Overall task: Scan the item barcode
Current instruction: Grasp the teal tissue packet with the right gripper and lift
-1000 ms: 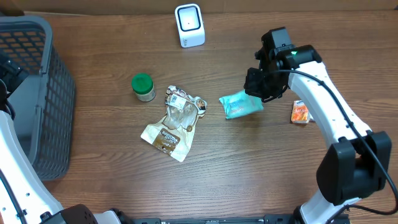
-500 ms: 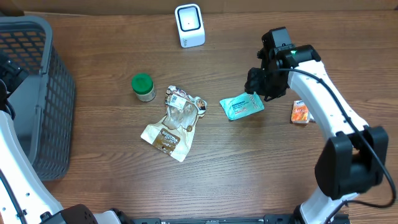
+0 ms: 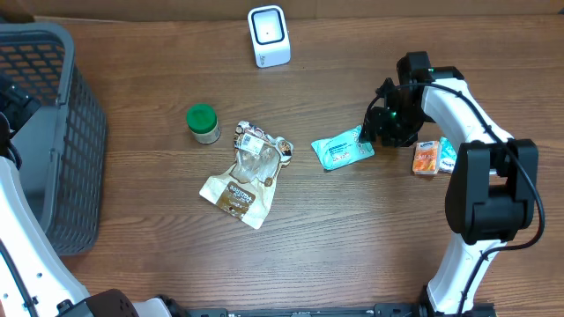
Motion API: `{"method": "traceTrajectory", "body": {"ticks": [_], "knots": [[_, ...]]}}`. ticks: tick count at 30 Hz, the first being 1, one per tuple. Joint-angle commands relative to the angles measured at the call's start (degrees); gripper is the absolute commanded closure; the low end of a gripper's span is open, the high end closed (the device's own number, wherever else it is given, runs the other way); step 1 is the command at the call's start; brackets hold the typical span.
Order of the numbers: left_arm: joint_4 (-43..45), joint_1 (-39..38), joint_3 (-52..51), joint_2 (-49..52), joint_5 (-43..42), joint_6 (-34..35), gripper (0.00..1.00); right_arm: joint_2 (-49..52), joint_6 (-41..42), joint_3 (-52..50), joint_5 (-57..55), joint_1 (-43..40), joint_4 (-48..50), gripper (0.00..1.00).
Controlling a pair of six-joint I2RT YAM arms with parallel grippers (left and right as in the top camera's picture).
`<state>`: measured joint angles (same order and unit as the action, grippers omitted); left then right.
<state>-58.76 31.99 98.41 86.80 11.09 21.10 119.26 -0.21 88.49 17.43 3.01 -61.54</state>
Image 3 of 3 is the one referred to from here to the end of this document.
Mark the orange tissue pack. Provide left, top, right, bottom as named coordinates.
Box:
left=412, top=141, right=442, bottom=175

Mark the teal wet wipes pack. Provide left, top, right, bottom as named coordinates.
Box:
left=311, top=125, right=375, bottom=171

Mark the teal tissue pack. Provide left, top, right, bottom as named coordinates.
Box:
left=439, top=136, right=456, bottom=173

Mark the clear bagged bread snack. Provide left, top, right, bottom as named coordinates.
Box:
left=199, top=121, right=293, bottom=229

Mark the green cap bottle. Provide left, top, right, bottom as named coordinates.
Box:
left=186, top=103, right=220, bottom=144

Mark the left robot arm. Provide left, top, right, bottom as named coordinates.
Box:
left=1, top=79, right=178, bottom=317

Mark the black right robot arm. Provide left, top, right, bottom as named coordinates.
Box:
left=360, top=51, right=545, bottom=316

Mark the white barcode scanner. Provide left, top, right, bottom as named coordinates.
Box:
left=248, top=5, right=291, bottom=68

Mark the grey plastic shopping basket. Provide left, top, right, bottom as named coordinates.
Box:
left=1, top=23, right=108, bottom=255

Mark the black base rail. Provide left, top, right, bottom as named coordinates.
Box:
left=186, top=304, right=445, bottom=317

